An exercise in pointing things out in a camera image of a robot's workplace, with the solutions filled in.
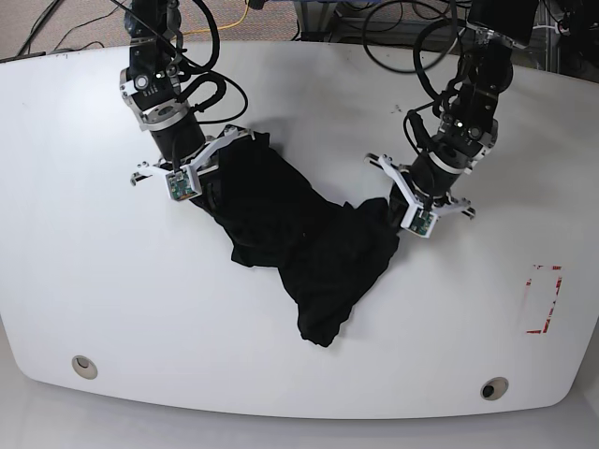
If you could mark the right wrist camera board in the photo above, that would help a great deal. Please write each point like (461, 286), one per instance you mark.
(183, 184)

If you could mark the right table grommet hole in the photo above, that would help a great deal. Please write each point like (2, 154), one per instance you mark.
(494, 388)

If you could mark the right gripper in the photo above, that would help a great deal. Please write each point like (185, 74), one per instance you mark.
(200, 169)

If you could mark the left table grommet hole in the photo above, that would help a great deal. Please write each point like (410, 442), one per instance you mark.
(84, 367)

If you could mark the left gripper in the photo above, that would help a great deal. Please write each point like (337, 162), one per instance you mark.
(405, 193)

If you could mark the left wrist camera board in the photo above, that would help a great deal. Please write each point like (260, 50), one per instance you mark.
(418, 221)

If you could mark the table grommet hole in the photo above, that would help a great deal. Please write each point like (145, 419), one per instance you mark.
(494, 388)
(84, 367)

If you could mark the black t-shirt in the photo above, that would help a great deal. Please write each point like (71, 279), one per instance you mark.
(328, 255)

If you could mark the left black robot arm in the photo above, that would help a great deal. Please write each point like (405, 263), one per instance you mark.
(468, 130)

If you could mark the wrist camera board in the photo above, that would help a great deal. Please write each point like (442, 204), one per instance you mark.
(183, 184)
(418, 221)

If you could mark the red tape rectangle marker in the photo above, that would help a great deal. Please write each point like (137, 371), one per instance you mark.
(540, 298)

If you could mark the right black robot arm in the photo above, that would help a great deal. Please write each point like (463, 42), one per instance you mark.
(166, 90)

